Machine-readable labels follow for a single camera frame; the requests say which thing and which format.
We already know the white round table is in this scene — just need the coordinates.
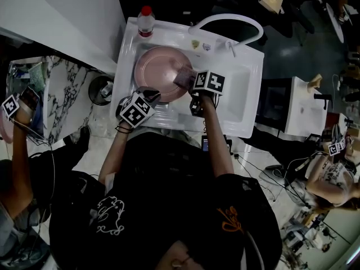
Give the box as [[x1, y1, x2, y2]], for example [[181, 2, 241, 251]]
[[326, 3, 345, 44]]

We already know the large pink plate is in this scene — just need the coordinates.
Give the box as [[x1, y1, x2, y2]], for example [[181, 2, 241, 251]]
[[134, 46, 194, 103]]

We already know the white partition panel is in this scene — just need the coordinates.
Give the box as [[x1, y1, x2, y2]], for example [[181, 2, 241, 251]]
[[0, 0, 127, 74]]

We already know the person's left forearm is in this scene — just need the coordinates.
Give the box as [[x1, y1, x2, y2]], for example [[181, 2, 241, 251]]
[[98, 125, 133, 185]]

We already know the round dark trash bin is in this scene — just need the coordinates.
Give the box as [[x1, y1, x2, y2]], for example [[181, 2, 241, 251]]
[[88, 74, 115, 106]]

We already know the marble counter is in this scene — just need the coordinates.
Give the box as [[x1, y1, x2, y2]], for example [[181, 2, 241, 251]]
[[7, 55, 95, 145]]

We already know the red-capped plastic bottle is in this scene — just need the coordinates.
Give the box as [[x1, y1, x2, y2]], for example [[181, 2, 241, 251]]
[[137, 6, 156, 38]]

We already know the person's right forearm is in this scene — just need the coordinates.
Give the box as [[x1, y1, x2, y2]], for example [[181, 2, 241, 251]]
[[202, 94, 235, 178]]

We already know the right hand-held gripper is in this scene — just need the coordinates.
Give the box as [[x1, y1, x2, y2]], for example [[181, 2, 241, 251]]
[[190, 70, 226, 116]]

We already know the white sink with black tap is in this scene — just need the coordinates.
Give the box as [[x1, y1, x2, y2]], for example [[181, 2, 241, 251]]
[[283, 76, 329, 138]]

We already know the green mesh cloth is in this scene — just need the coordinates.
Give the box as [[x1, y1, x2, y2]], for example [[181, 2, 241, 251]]
[[28, 63, 46, 92]]

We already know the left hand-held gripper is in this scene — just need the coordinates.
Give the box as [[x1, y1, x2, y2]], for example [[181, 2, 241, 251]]
[[116, 86, 161, 129]]

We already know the person's black shirt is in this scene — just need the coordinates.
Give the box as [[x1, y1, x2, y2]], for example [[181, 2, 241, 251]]
[[49, 132, 284, 270]]

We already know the black device with screen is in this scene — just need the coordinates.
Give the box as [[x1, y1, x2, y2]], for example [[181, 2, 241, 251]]
[[201, 135, 233, 155]]

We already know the white ceramic sink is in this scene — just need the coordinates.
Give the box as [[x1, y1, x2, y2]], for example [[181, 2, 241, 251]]
[[109, 17, 265, 139]]

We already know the white curved faucet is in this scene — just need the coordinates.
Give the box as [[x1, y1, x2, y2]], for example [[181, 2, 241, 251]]
[[188, 13, 264, 58]]

